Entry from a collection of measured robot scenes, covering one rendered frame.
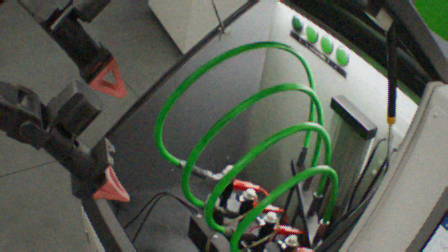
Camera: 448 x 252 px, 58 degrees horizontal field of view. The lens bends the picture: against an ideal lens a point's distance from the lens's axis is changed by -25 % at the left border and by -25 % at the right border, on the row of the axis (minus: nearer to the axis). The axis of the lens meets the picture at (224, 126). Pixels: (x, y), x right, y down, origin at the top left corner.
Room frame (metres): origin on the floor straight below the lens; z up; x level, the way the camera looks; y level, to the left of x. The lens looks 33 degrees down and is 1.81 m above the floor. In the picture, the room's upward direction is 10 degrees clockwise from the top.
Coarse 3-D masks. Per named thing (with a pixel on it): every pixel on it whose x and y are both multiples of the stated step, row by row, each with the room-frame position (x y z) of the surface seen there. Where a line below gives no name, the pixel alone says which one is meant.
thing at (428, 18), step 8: (416, 0) 3.16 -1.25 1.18; (424, 0) 3.15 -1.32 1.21; (432, 0) 3.23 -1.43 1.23; (440, 0) 3.31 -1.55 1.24; (416, 8) 3.15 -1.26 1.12; (424, 8) 3.17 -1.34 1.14; (432, 8) 3.24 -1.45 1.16; (440, 8) 3.33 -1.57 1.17; (424, 16) 3.18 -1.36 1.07; (432, 16) 3.26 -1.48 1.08; (440, 16) 3.35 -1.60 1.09; (432, 24) 3.28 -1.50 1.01; (440, 24) 3.37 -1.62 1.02; (440, 32) 3.39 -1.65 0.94
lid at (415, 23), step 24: (312, 0) 1.18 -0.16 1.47; (336, 0) 0.92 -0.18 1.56; (360, 0) 0.75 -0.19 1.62; (384, 0) 0.56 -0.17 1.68; (408, 0) 0.56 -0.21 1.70; (360, 24) 0.92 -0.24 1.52; (384, 24) 0.57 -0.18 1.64; (408, 24) 0.56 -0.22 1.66; (384, 48) 0.95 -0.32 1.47; (408, 48) 0.69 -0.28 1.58; (432, 48) 0.62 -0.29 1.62; (432, 72) 0.74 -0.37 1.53
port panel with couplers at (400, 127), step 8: (400, 120) 0.87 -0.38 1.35; (400, 128) 0.86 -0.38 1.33; (392, 136) 0.87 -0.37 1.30; (400, 136) 0.86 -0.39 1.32; (384, 144) 0.89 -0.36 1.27; (392, 144) 0.87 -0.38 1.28; (400, 144) 0.84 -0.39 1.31; (384, 152) 0.88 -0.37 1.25; (376, 160) 0.89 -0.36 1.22; (392, 160) 0.85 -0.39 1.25; (376, 168) 0.88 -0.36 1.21; (384, 168) 0.87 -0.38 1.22; (368, 184) 0.89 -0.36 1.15; (376, 184) 0.87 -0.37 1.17; (360, 200) 0.89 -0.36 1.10
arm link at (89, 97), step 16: (64, 96) 0.57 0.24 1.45; (80, 96) 0.57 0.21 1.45; (96, 96) 0.61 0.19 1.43; (48, 112) 0.56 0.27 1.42; (64, 112) 0.56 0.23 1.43; (80, 112) 0.57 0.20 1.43; (96, 112) 0.58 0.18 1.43; (32, 128) 0.51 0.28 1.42; (48, 128) 0.54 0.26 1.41; (80, 128) 0.57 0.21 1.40; (32, 144) 0.51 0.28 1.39
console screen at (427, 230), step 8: (440, 200) 0.52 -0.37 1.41; (440, 208) 0.51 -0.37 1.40; (432, 216) 0.51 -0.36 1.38; (440, 216) 0.50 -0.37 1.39; (424, 224) 0.51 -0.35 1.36; (432, 224) 0.50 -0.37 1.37; (440, 224) 0.49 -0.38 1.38; (424, 232) 0.50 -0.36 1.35; (432, 232) 0.49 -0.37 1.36; (440, 232) 0.48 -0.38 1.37; (416, 240) 0.50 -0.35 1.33; (424, 240) 0.49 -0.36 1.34; (432, 240) 0.48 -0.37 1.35; (440, 240) 0.47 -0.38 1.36; (408, 248) 0.50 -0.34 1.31; (416, 248) 0.49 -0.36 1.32; (424, 248) 0.48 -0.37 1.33; (432, 248) 0.47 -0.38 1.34; (440, 248) 0.46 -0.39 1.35
